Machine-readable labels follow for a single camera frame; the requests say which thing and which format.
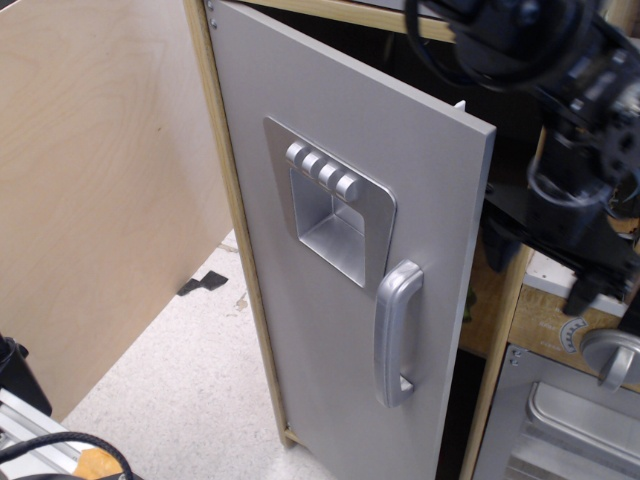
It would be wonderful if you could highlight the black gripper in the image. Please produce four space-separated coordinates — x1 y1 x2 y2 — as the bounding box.
482 165 639 316

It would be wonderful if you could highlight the grey toy fridge door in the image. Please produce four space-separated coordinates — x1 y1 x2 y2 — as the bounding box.
207 1 496 479

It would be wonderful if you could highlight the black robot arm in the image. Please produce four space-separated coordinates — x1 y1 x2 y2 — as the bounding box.
404 1 639 315

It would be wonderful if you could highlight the silver oven knob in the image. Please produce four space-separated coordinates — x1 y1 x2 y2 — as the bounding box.
580 329 639 392

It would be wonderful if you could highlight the grey toy oven door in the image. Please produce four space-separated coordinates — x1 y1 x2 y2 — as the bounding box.
473 345 639 479

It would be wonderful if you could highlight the silver ice dispenser panel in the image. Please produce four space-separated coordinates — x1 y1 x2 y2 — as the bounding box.
263 117 397 291

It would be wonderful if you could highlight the black tape on floor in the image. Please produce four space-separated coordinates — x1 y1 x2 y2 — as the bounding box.
177 271 228 297

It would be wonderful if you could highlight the plywood board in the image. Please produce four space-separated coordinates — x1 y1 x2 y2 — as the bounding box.
1 1 232 420

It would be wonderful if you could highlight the orange tape piece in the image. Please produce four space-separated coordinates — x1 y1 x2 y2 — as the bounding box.
73 447 126 479

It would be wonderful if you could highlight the black box at left edge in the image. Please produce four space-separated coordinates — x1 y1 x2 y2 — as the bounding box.
1 336 52 416

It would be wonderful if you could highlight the wooden toy kitchen frame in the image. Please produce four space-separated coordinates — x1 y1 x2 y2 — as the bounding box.
182 0 640 480

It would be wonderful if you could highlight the silver fridge door handle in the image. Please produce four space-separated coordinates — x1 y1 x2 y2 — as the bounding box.
373 259 424 408

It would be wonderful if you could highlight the aluminium extrusion rail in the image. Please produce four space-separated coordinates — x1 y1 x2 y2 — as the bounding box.
1 389 92 479

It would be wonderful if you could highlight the black cable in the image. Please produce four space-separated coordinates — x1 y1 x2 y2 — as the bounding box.
0 432 135 480

